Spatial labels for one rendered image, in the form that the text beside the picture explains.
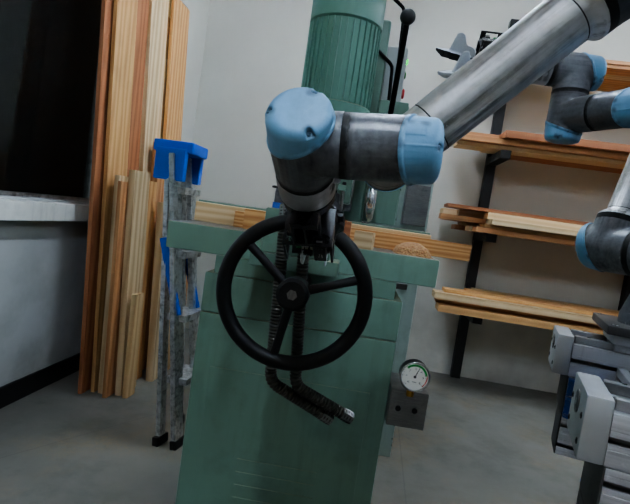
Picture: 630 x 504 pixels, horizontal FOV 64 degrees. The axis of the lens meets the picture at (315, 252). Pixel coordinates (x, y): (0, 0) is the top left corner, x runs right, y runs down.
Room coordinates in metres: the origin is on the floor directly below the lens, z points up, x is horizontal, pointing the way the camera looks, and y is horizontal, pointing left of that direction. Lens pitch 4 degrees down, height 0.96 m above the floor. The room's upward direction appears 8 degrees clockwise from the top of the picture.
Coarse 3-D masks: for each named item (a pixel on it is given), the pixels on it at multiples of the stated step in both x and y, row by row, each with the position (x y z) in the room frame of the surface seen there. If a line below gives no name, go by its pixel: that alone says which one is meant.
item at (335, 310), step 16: (208, 272) 1.11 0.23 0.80; (208, 288) 1.10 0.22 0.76; (240, 288) 1.10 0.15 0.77; (256, 288) 1.10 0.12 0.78; (272, 288) 1.09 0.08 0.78; (208, 304) 1.10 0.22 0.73; (240, 304) 1.10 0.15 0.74; (256, 304) 1.10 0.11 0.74; (320, 304) 1.09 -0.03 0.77; (336, 304) 1.08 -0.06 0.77; (352, 304) 1.08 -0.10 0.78; (384, 304) 1.08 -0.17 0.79; (400, 304) 1.08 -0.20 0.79; (320, 320) 1.09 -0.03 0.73; (336, 320) 1.08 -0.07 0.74; (368, 320) 1.08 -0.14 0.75; (384, 320) 1.08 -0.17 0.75; (368, 336) 1.08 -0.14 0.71; (384, 336) 1.08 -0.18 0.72
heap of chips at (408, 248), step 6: (396, 246) 1.15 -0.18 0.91; (402, 246) 1.11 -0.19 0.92; (408, 246) 1.11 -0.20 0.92; (414, 246) 1.11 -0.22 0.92; (420, 246) 1.11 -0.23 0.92; (396, 252) 1.11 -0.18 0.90; (402, 252) 1.10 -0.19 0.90; (408, 252) 1.09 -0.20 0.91; (414, 252) 1.09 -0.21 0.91; (420, 252) 1.10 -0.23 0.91; (426, 252) 1.10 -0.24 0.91; (432, 258) 1.10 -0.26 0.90
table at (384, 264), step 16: (176, 224) 1.11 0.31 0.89; (192, 224) 1.11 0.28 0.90; (208, 224) 1.17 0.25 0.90; (176, 240) 1.11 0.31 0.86; (192, 240) 1.11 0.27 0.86; (208, 240) 1.11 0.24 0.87; (224, 240) 1.10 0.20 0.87; (272, 256) 1.00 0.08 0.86; (288, 256) 1.00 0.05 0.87; (336, 256) 1.09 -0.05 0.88; (368, 256) 1.08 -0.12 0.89; (384, 256) 1.08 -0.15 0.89; (400, 256) 1.08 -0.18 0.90; (320, 272) 0.99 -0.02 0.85; (336, 272) 0.99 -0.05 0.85; (352, 272) 1.08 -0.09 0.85; (384, 272) 1.08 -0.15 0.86; (400, 272) 1.08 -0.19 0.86; (416, 272) 1.07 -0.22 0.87; (432, 272) 1.07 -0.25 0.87
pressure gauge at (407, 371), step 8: (408, 360) 1.03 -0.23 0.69; (416, 360) 1.02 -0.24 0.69; (400, 368) 1.03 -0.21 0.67; (408, 368) 1.01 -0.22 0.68; (416, 368) 1.01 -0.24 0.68; (424, 368) 1.01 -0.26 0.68; (400, 376) 1.01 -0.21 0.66; (408, 376) 1.01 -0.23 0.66; (416, 376) 1.01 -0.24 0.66; (424, 376) 1.01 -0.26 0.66; (408, 384) 1.01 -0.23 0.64; (416, 384) 1.01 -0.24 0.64; (424, 384) 1.01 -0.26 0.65; (408, 392) 1.03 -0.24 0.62
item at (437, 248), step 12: (240, 216) 1.26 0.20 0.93; (384, 240) 1.23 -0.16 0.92; (396, 240) 1.23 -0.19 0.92; (408, 240) 1.23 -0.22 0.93; (420, 240) 1.23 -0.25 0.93; (432, 240) 1.22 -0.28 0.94; (432, 252) 1.22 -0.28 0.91; (444, 252) 1.22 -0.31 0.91; (456, 252) 1.22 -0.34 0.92; (468, 252) 1.22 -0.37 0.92
